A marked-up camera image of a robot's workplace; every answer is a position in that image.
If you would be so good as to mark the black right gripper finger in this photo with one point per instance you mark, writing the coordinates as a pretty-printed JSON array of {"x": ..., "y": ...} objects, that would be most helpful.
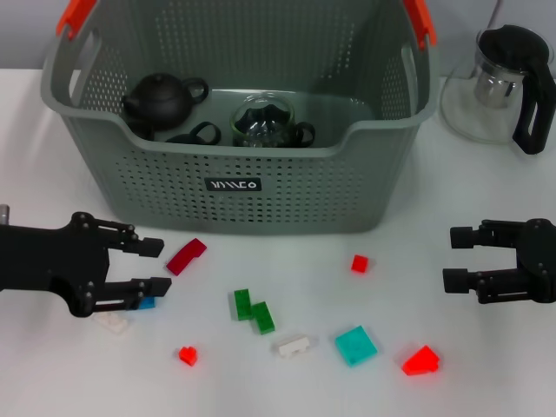
[
  {"x": 499, "y": 284},
  {"x": 491, "y": 236}
]

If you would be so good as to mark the grey perforated storage basket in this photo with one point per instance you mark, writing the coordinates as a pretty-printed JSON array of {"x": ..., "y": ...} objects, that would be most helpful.
[{"x": 260, "y": 208}]

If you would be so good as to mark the white rectangular building brick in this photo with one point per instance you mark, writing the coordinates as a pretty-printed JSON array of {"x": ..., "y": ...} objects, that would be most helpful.
[{"x": 292, "y": 346}]

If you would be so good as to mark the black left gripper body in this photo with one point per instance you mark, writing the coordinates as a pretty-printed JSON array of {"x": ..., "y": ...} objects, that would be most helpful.
[{"x": 52, "y": 258}]

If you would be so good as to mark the small red square brick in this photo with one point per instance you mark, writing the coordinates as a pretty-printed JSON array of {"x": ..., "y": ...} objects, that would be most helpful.
[{"x": 359, "y": 263}]

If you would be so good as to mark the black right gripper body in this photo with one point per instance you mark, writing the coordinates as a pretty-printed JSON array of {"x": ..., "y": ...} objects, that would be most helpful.
[{"x": 540, "y": 260}]

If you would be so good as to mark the blue square building brick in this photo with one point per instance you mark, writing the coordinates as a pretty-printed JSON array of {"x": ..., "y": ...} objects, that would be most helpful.
[{"x": 148, "y": 303}]

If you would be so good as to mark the dark red curved brick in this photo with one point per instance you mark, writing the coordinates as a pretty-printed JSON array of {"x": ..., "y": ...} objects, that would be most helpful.
[{"x": 187, "y": 256}]

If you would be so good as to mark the black clay teapot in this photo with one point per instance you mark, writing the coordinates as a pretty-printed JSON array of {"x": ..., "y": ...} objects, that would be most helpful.
[{"x": 160, "y": 102}]

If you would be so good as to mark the silver left gripper connector post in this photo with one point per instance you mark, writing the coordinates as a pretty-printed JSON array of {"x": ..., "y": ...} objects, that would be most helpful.
[{"x": 3, "y": 213}]

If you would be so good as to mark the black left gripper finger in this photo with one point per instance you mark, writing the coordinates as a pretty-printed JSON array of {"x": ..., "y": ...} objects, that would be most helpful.
[
  {"x": 139, "y": 289},
  {"x": 139, "y": 245}
]

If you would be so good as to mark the red sloped roof brick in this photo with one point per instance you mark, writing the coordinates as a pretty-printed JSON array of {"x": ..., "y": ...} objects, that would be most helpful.
[{"x": 420, "y": 361}]

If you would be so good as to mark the green rectangular building brick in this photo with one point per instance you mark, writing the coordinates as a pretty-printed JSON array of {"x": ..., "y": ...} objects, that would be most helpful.
[
  {"x": 242, "y": 304},
  {"x": 262, "y": 318}
]

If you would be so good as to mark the small red studded brick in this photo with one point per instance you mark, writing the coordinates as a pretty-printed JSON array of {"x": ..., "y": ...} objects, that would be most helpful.
[{"x": 187, "y": 355}]

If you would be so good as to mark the teal square building plate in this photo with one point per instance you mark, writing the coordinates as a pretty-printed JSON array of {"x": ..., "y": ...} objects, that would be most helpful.
[{"x": 355, "y": 346}]

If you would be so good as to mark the white flat building plate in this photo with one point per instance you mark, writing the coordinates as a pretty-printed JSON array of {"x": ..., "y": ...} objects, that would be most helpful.
[{"x": 113, "y": 323}]

